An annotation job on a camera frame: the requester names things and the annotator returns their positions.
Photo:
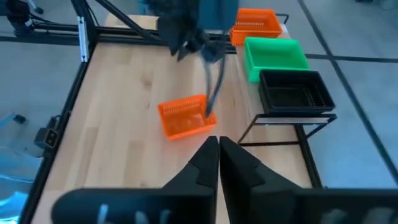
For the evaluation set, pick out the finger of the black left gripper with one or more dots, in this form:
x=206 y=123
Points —
x=217 y=93
x=207 y=87

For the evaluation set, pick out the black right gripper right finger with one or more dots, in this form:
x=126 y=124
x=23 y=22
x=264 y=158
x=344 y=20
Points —
x=311 y=207

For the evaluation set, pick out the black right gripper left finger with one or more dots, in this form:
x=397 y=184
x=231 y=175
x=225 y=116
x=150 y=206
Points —
x=140 y=207

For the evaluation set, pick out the orange plastic slotted basket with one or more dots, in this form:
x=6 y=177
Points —
x=183 y=119
x=253 y=29

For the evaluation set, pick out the black plastic slotted basket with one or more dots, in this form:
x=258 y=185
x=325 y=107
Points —
x=295 y=90

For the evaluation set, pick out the person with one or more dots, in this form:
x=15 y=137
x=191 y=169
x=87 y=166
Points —
x=217 y=14

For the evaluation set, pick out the silver aluminium bar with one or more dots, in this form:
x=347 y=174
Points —
x=83 y=39

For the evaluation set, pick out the black aluminium table frame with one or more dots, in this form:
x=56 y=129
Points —
x=73 y=93

